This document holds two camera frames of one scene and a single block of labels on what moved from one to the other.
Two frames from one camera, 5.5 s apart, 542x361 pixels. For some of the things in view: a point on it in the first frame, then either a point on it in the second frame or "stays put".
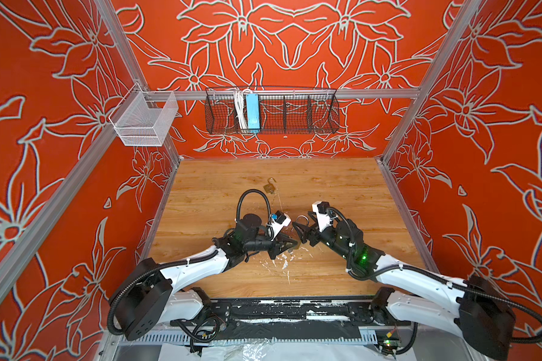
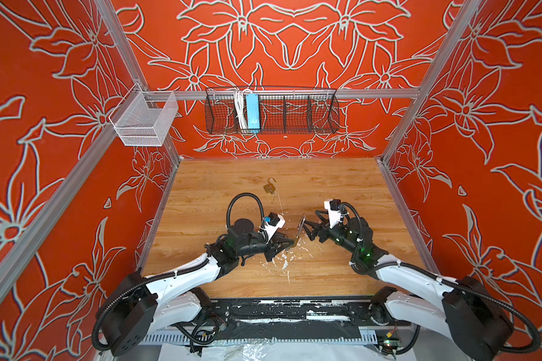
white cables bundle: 239,98 stays put
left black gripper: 275,248 stays put
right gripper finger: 315,227 to 318,213
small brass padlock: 269,187 stays put
